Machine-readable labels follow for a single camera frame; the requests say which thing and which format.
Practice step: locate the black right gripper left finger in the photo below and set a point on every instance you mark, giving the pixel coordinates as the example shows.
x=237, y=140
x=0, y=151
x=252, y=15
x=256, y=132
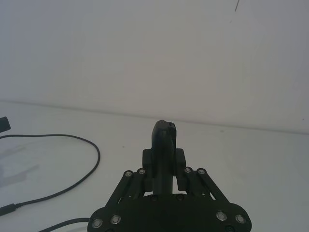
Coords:
x=160, y=157

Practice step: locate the small black box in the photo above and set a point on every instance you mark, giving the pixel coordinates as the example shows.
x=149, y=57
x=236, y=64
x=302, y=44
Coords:
x=4, y=124

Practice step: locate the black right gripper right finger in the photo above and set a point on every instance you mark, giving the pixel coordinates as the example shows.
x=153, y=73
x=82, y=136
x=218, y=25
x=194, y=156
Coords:
x=181, y=164

